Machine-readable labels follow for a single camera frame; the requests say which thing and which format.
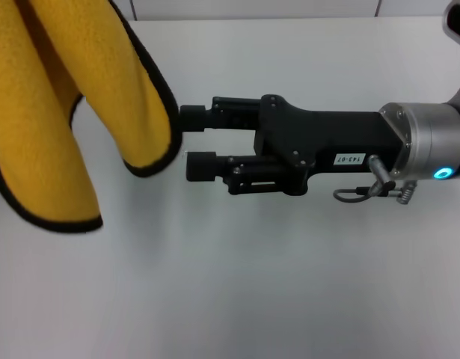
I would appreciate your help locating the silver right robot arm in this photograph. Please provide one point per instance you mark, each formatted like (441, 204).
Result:
(431, 134)

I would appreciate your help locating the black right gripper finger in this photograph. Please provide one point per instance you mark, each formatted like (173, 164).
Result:
(199, 166)
(192, 119)

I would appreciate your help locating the yellow grey black-edged towel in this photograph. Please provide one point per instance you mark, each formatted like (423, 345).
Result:
(27, 112)

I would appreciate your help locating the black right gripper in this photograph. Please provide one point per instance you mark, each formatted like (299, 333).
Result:
(327, 138)

